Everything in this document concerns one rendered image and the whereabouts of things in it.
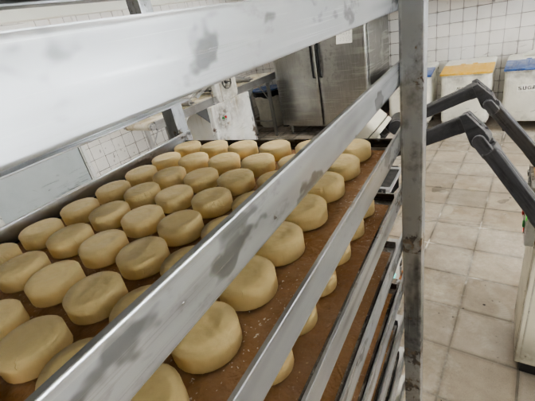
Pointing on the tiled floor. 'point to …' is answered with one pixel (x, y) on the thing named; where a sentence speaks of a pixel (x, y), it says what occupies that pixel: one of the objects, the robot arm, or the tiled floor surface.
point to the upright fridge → (331, 75)
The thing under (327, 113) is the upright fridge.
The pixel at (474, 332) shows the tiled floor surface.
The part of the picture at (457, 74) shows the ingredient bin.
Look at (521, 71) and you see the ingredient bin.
